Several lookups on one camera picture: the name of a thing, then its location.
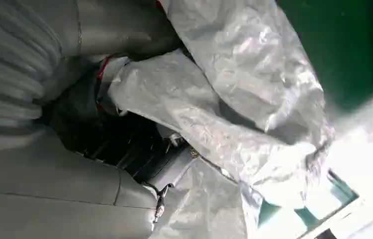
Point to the green plastic crate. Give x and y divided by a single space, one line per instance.
344 46

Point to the ribbed grey right arm sleeve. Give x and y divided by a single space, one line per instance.
5 66

